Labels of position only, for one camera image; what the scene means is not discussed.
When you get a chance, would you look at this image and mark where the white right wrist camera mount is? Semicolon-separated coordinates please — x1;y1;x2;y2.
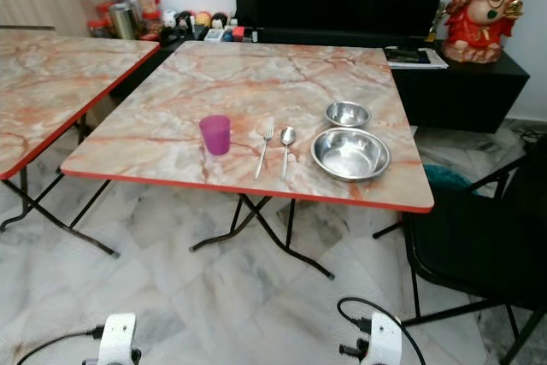
368;312;405;365

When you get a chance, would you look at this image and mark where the black metal chair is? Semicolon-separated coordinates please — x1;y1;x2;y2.
373;138;547;365

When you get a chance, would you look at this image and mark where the red laughing Buddha statue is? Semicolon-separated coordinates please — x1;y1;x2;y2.
442;0;530;65

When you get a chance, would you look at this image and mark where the steel flask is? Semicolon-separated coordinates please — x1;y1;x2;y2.
109;3;137;41

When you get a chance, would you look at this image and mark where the steel spoon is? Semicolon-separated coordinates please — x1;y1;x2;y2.
279;127;297;182

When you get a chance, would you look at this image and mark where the small steel bowl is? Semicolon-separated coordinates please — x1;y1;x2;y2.
325;101;373;130

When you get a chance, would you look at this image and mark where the steel fork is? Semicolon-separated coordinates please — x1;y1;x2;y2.
254;124;275;181

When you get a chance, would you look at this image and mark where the stack of papers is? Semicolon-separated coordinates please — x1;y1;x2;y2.
383;46;450;70

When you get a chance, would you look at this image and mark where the teal round cushion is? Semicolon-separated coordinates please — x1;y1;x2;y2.
423;164;476;196

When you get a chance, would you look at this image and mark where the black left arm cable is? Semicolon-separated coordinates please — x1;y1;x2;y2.
15;324;106;365

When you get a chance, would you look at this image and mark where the marble-pattern folding table red edge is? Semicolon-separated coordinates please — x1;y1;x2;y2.
60;40;436;280
0;29;162;257

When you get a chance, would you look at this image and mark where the light wood sideboard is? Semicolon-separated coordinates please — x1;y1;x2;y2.
0;0;117;38

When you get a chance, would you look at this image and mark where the purple plastic cup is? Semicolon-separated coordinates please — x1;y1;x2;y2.
199;115;232;158

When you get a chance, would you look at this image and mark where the large steel bowl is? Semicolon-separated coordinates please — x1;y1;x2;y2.
311;127;392;183

